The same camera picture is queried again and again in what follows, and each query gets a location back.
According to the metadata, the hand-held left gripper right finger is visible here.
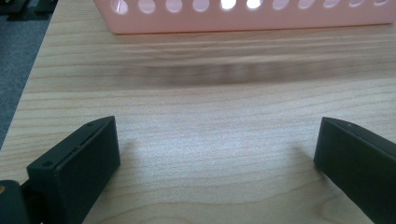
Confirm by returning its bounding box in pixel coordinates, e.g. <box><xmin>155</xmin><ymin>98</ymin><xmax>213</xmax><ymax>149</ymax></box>
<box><xmin>313</xmin><ymin>116</ymin><xmax>396</xmax><ymax>224</ymax></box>

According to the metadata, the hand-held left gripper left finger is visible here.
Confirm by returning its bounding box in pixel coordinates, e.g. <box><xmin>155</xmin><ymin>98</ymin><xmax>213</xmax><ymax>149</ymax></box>
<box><xmin>26</xmin><ymin>115</ymin><xmax>121</xmax><ymax>224</ymax></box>

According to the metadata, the pink plastic basket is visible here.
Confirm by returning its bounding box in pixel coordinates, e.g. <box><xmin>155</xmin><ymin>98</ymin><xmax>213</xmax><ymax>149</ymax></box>
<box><xmin>92</xmin><ymin>0</ymin><xmax>396</xmax><ymax>35</ymax></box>

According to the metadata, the black stand base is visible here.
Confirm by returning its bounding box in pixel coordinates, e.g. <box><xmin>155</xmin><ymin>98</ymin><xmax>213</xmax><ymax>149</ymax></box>
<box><xmin>0</xmin><ymin>0</ymin><xmax>59</xmax><ymax>21</ymax></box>

